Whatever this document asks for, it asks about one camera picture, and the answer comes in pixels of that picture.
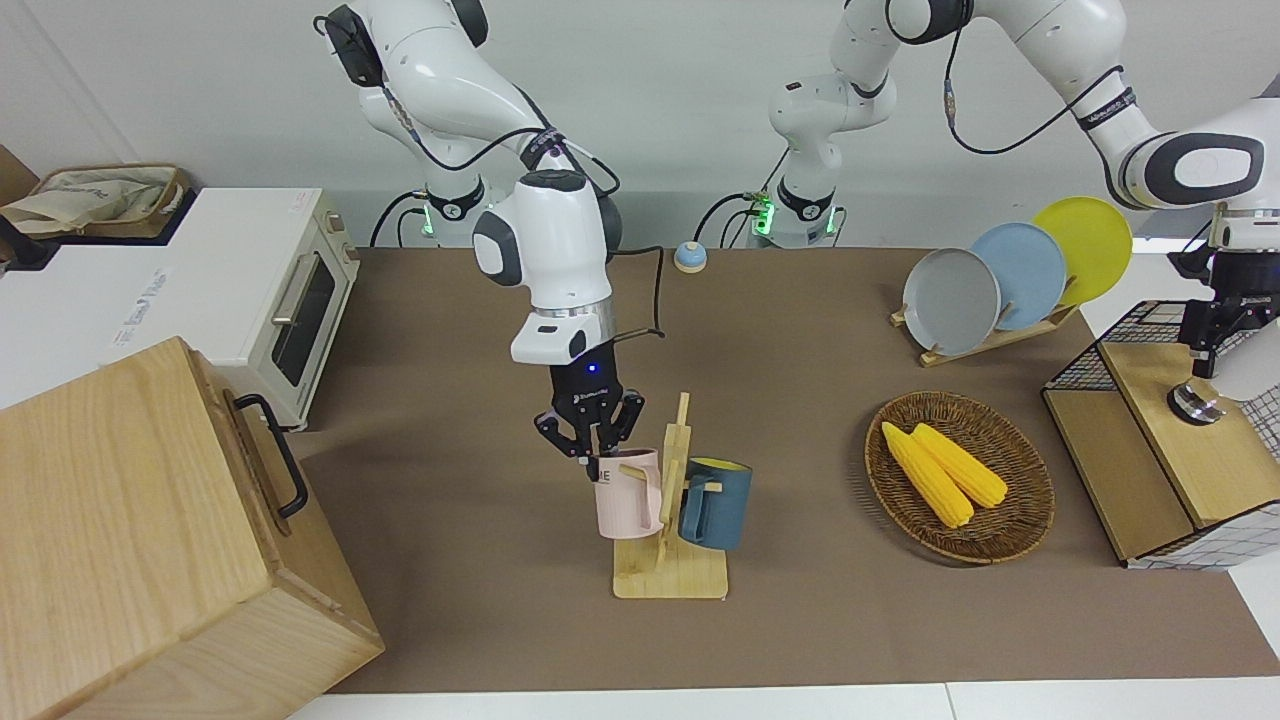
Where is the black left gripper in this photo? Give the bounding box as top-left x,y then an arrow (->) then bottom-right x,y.
1179,248 -> 1280,380

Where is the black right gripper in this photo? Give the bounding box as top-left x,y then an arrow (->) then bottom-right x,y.
535,338 -> 647,484

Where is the white bottle with metal cap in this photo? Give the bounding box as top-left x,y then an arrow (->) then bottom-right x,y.
1168,335 -> 1280,426

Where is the pink mug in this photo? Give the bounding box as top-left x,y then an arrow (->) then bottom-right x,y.
594,447 -> 664,541

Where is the dark blue mug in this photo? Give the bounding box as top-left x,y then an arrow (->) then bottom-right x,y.
678,457 -> 753,550

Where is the yellow plate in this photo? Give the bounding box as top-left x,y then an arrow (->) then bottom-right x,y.
1031,196 -> 1134,307

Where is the wooden mug tree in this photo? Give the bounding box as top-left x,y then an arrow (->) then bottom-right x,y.
612,392 -> 730,600

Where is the brown table mat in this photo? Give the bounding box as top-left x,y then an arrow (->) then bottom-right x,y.
288,247 -> 1280,695

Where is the light blue plate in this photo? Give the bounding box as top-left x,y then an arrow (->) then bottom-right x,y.
970,222 -> 1068,332

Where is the wooden plate rack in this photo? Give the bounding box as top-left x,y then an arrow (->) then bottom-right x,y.
890,303 -> 1081,368

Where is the grey plate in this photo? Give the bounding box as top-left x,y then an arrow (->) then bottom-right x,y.
902,247 -> 1002,358

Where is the yellow corn cob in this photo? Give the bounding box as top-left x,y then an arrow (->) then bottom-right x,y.
912,423 -> 1009,509
881,422 -> 974,529

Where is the brown wicker basket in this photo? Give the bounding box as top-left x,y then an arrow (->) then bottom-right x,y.
865,391 -> 1056,565

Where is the cream toaster oven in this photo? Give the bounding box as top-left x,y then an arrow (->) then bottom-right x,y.
0,187 -> 362,433

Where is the brown wooden tray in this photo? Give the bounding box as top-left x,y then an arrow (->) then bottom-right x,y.
0,163 -> 193,241

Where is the wooden cabinet box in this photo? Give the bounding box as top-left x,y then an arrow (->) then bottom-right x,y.
0,337 -> 386,720

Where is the beige cloth bag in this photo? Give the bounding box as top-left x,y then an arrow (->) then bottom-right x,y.
0,172 -> 173,236

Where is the black flat board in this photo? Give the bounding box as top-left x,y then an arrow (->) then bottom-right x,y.
0,190 -> 198,271

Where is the black camera stand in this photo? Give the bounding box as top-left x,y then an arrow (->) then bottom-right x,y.
1168,235 -> 1216,283

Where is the wire and wood shelf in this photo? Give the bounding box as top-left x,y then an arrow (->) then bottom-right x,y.
1042,300 -> 1280,571

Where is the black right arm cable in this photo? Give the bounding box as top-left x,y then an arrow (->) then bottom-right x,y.
378,80 -> 668,343

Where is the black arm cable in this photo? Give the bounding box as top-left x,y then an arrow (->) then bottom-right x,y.
378,80 -> 668,343
885,0 -> 1126,156

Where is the black left base cable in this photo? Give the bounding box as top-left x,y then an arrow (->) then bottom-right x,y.
693,190 -> 766,249

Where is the black base cable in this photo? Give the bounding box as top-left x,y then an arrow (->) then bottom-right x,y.
693,190 -> 766,249
368,188 -> 433,249

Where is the black right base cable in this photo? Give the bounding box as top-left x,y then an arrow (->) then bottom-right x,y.
368,188 -> 433,249

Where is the black cabinet handle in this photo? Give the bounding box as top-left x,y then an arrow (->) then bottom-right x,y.
233,393 -> 309,519

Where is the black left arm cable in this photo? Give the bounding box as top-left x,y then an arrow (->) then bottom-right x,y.
885,0 -> 1126,156

